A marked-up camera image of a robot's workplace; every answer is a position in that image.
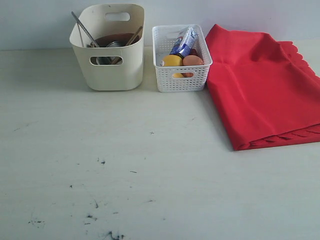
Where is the red tablecloth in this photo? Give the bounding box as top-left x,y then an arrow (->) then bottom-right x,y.
205,25 -> 320,151

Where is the brown wooden plate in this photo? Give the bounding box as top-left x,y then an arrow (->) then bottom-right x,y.
95,33 -> 134,48

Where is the stainless steel cup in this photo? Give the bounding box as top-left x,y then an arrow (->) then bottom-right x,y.
96,41 -> 123,65

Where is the cream plastic bin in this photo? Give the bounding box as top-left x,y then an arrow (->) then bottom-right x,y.
69,4 -> 145,91

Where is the red sausage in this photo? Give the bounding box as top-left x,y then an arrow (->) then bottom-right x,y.
190,48 -> 198,56

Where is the small milk carton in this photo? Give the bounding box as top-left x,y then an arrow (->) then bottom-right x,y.
169,26 -> 199,59

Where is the yellow cheese wedge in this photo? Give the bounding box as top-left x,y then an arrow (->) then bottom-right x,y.
172,72 -> 185,78

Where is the silver table knife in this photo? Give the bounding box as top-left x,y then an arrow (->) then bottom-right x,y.
71,11 -> 100,48

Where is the brown egg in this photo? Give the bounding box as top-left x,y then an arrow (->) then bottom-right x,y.
182,55 -> 204,66

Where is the white perforated basket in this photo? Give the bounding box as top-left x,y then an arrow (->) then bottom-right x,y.
152,24 -> 213,93

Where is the yellow lemon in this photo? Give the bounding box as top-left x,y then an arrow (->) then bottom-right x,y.
161,54 -> 183,67

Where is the wooden chopstick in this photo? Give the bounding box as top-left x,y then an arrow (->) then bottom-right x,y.
125,26 -> 143,47
110,56 -> 122,65

